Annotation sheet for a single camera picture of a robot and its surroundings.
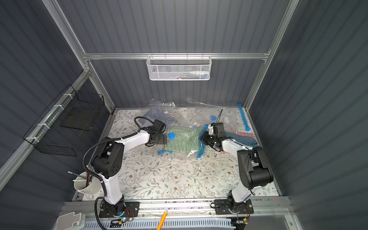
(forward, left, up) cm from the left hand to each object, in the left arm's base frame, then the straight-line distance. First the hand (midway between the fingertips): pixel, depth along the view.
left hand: (160, 140), depth 97 cm
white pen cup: (-28, +36, +3) cm, 46 cm away
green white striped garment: (+2, -18, -1) cm, 18 cm away
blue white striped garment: (+27, +6, -2) cm, 27 cm away
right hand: (-1, -27, +5) cm, 28 cm away
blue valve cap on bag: (+4, -8, 0) cm, 9 cm away
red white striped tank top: (+5, -63, -2) cm, 63 cm away
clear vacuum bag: (+21, -57, -2) cm, 61 cm away
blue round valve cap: (+22, -39, -2) cm, 45 cm away
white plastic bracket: (-46, +36, +5) cm, 59 cm away
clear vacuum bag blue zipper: (+28, -12, -3) cm, 30 cm away
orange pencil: (-45, -6, -4) cm, 45 cm away
